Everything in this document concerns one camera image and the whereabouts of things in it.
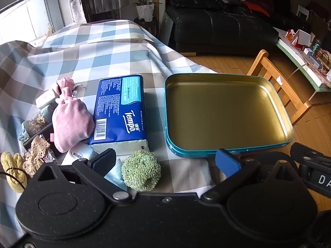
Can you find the grey board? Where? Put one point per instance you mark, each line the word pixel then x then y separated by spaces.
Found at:
pixel 165 27

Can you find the red and white box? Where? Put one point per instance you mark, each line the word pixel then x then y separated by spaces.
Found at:
pixel 298 36

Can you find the yellow crocheted item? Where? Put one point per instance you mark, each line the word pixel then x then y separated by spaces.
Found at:
pixel 10 165

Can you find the wooden chair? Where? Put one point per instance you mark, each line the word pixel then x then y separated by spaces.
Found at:
pixel 260 64

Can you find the teal metal tin tray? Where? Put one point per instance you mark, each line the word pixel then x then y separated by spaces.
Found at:
pixel 222 113

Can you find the white stool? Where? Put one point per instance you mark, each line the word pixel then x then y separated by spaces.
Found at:
pixel 302 11

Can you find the dark plant stand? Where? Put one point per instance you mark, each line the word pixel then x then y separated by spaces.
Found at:
pixel 148 27

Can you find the small white pack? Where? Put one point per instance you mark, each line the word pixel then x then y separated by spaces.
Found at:
pixel 46 98

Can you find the potted plant in white pot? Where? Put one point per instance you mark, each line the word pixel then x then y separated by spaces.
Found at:
pixel 142 7

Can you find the lace curtain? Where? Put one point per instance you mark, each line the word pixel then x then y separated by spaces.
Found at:
pixel 75 0

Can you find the herb bag with teal cloth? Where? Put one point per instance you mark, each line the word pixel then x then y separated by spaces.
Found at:
pixel 36 124

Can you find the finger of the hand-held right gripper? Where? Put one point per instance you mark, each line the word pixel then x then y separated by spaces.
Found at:
pixel 301 152

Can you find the wicker basket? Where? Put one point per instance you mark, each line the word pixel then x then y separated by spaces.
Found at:
pixel 324 56

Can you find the red cushion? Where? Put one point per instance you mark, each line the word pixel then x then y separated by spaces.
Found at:
pixel 256 7

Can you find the beige lace cloth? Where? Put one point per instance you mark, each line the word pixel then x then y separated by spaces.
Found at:
pixel 36 152

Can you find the light blue cloth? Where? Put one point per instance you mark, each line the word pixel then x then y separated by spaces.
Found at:
pixel 115 177

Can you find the small pink clip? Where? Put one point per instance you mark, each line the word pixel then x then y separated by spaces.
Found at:
pixel 51 137

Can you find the black leather sofa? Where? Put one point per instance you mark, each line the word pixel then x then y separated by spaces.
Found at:
pixel 219 28

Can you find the blue tissue pack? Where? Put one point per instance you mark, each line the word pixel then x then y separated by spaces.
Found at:
pixel 116 103

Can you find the green can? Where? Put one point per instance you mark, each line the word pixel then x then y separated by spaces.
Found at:
pixel 315 47

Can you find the white printed tissue pack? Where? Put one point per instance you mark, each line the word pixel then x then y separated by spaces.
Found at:
pixel 77 156

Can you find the dried grass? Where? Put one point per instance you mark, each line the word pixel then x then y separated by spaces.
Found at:
pixel 50 29

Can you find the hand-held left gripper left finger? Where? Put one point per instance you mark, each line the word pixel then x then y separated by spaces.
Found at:
pixel 103 160

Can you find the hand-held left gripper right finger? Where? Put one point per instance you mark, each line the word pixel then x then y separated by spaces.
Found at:
pixel 227 162

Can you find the green crochet scrubber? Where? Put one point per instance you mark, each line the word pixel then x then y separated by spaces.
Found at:
pixel 141 170

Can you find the green side table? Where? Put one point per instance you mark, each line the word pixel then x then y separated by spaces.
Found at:
pixel 314 78

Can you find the round covered table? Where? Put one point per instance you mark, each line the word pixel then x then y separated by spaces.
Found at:
pixel 106 0

